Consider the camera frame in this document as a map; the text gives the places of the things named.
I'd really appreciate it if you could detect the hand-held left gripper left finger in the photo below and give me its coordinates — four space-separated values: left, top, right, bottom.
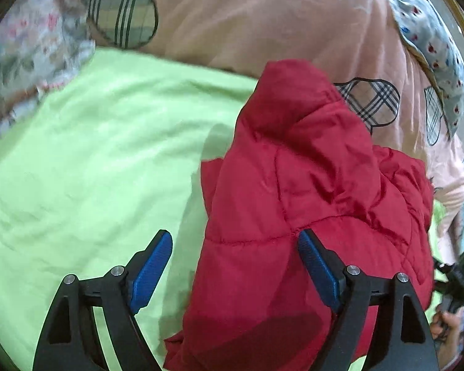
32 230 173 371

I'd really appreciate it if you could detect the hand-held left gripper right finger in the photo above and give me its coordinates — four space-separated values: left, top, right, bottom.
298 228 439 371

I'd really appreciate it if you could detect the red quilted jacket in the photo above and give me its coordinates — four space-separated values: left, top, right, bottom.
163 60 436 371

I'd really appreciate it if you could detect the person's right hand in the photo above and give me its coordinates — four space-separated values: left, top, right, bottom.
429 310 464 344

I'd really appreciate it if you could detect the green bed sheet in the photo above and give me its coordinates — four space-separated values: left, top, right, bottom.
0 46 449 371

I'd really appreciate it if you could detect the light blue printed pillow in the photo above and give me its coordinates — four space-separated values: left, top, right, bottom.
375 0 464 140

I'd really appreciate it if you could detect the grey floral ruffled cloth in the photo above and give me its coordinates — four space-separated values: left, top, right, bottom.
0 0 97 143

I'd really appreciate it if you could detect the pink quilt with plaid hearts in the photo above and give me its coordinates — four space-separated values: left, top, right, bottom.
81 0 464 263

